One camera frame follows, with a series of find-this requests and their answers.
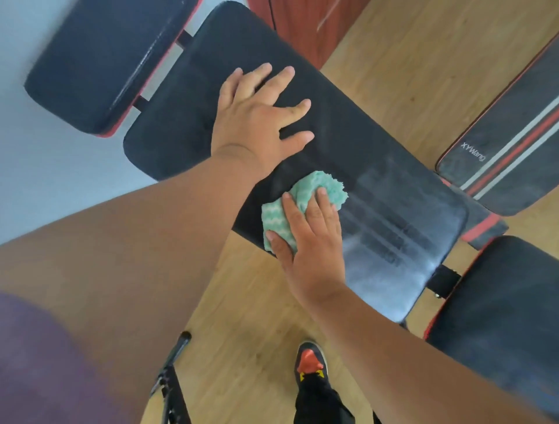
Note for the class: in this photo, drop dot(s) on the person's left thumb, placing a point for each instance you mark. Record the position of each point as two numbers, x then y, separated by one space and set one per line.
298 140

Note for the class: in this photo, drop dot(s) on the black orange sneaker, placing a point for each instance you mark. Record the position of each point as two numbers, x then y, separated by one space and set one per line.
311 360

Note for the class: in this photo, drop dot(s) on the person's left middle finger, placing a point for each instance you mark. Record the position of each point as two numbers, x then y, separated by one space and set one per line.
277 84

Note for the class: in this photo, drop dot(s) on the person's left forearm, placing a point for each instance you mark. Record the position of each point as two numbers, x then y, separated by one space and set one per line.
144 244

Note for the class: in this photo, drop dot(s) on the black seat pad red trim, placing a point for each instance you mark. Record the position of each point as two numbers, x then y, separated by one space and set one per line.
502 305

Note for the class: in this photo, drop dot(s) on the person's left little finger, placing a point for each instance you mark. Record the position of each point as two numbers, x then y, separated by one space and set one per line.
229 86

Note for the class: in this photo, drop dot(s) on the purple shirt sleeve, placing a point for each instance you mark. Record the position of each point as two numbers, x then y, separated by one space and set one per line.
43 371

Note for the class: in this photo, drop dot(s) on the black metal bench bracket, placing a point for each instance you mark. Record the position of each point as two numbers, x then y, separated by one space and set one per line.
443 281

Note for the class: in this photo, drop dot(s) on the reddish brown wooden cabinet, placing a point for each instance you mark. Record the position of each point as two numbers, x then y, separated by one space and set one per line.
305 24

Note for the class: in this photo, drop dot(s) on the green white cleaning cloth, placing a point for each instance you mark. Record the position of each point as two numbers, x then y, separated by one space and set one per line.
321 183

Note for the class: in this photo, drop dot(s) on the person's right forearm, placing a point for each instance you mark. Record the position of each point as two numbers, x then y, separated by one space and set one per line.
401 362

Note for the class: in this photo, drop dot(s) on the person's left hand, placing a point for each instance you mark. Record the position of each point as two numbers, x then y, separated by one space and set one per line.
249 126

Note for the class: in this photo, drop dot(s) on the black trouser leg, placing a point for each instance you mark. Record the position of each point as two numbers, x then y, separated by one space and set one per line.
319 404

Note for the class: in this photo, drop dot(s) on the person's right thumb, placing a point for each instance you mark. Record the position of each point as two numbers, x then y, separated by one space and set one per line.
280 244

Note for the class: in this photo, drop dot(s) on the black bench connecting bars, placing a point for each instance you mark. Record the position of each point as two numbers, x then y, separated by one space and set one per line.
184 38

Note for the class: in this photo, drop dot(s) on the person's right middle finger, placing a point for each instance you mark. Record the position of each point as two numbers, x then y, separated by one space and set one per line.
325 205

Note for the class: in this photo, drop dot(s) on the person's right hand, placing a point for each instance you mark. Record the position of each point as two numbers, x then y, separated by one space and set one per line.
316 257

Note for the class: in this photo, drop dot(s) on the small black pad red stripe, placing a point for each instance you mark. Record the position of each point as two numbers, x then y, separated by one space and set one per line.
480 220

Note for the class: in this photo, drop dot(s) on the large black bench back pad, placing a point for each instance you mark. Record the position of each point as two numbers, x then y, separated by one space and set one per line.
371 131

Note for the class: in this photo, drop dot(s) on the black striped bench pad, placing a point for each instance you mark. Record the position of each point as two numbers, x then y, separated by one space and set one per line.
515 144

